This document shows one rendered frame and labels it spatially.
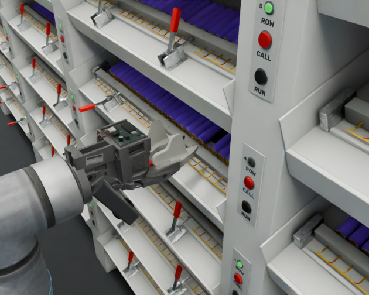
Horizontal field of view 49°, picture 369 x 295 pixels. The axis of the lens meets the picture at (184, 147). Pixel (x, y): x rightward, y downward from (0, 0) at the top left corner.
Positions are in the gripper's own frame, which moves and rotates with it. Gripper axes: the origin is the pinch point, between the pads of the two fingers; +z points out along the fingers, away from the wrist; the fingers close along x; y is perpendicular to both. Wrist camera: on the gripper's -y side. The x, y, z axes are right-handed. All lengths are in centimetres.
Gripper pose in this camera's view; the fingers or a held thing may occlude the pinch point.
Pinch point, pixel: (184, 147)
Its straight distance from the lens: 69.9
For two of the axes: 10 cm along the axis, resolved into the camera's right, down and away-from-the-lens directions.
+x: -6.0, -4.4, 6.7
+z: 8.0, -3.4, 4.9
